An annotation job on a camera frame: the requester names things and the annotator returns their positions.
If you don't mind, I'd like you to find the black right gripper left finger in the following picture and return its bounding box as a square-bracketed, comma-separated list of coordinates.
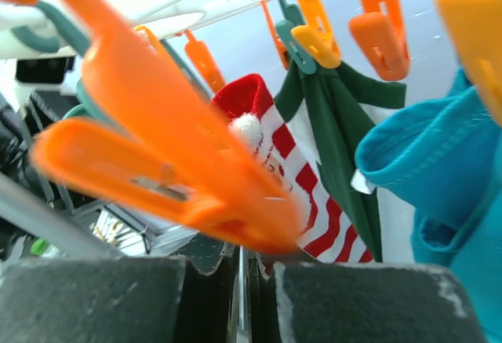
[1, 245, 233, 342]

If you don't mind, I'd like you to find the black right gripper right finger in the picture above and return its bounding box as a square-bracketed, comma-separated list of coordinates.
[249, 257, 486, 343]

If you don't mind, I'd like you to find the red white striped sock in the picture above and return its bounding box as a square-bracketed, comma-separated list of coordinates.
[211, 74, 374, 264]

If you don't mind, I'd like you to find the teal blue cloth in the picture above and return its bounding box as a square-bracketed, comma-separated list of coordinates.
[355, 70, 501, 342]

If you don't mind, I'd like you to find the near grey stand pole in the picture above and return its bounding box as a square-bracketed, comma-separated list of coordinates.
[1, 175, 123, 258]

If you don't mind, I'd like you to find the dark green cloth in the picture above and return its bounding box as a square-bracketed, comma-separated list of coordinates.
[275, 63, 406, 262]

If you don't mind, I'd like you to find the yellow orange clothes peg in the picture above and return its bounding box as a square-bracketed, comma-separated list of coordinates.
[291, 0, 341, 68]

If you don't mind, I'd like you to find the green peg on green cloth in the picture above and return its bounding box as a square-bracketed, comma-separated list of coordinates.
[275, 0, 317, 75]

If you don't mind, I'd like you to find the orange peg on teal cloth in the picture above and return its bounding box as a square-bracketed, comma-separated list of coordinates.
[434, 0, 501, 124]

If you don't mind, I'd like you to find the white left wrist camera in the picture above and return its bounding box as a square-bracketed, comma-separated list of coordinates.
[15, 57, 75, 85]

